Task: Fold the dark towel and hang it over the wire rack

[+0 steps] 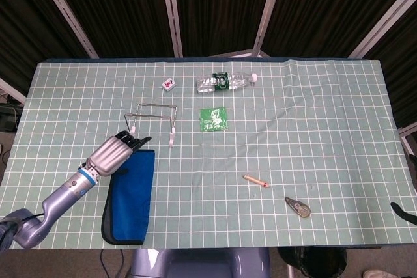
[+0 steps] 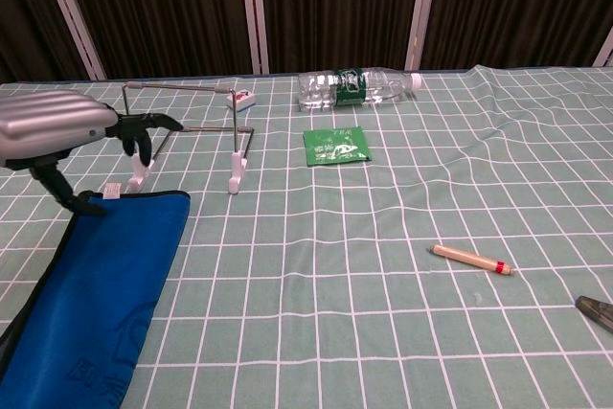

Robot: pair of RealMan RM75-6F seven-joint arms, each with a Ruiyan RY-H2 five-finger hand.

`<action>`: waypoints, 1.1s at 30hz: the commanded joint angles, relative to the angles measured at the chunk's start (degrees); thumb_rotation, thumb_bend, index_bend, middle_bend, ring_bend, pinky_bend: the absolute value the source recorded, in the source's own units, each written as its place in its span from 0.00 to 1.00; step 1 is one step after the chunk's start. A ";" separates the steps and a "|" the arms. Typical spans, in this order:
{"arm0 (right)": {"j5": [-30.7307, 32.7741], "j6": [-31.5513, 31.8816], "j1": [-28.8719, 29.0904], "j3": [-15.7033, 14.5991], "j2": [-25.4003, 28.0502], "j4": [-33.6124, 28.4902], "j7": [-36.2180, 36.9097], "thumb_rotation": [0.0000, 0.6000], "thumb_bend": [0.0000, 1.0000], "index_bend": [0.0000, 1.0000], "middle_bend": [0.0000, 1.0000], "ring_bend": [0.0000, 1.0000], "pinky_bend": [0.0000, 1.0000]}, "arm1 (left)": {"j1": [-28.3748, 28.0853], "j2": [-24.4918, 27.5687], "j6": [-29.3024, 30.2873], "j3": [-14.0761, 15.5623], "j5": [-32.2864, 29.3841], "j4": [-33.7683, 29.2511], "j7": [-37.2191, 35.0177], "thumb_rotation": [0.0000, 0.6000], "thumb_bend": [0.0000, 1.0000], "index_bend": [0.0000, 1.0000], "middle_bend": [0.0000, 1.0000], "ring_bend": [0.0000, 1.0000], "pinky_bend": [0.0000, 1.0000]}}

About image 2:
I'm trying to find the white mahjong tile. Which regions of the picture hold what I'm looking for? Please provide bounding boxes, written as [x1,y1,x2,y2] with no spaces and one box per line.
[225,88,258,112]

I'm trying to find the dark blue fabric pouch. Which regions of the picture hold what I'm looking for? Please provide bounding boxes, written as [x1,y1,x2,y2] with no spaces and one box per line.
[0,190,192,409]

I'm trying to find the clear plastic water bottle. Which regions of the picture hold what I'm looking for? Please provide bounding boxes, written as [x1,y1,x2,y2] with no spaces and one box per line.
[297,68,423,111]

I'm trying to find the wooden stick with red band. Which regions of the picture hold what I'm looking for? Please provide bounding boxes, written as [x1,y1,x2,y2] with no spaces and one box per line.
[427,243,516,278]

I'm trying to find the silver metal wire rack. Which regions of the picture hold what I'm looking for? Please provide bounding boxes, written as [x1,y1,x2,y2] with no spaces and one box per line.
[122,82,257,195]

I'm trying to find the silver and black left robot hand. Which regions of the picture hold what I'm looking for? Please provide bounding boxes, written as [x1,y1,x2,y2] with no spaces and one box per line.
[0,89,186,217]

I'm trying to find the green checked tablecloth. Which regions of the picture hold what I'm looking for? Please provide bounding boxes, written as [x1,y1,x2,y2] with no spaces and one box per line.
[0,62,613,409]

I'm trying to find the white partition post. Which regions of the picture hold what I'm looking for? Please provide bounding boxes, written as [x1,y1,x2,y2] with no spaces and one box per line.
[404,0,443,71]
[238,0,270,76]
[592,25,613,68]
[35,0,107,80]

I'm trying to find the green foil packet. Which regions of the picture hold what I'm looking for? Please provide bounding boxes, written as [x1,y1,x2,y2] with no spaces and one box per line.
[302,125,373,167]

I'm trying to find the grey correction tape dispenser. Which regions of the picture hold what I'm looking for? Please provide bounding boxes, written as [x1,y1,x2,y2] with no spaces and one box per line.
[574,295,613,333]

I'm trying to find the dark pleated curtain backdrop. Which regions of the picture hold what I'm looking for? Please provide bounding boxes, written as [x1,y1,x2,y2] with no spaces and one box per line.
[0,0,613,84]

